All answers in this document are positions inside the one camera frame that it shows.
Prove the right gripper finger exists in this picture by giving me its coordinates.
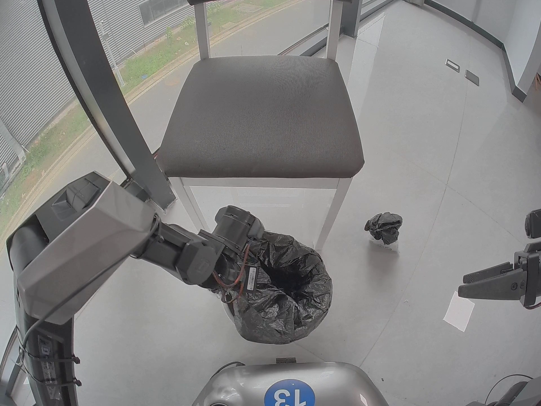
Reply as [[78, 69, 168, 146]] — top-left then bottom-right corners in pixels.
[[463, 261, 516, 285], [458, 268, 526, 301]]

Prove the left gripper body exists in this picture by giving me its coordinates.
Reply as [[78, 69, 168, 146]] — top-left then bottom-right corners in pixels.
[[232, 264, 261, 303]]

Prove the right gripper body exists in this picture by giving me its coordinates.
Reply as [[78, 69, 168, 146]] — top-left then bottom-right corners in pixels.
[[513, 241, 541, 310]]

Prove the black plastic bag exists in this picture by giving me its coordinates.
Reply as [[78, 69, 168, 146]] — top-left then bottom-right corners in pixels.
[[220, 232, 333, 345]]

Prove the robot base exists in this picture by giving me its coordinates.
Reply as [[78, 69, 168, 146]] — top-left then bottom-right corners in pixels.
[[192, 357, 389, 406]]

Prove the crumpled black plastic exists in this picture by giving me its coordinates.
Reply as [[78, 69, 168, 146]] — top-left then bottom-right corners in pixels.
[[364, 212, 403, 245]]

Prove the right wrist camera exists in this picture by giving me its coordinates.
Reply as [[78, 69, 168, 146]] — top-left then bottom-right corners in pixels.
[[524, 210, 541, 240]]

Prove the grey seat white frame chair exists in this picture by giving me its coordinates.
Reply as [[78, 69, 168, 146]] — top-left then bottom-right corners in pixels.
[[156, 0, 366, 248]]

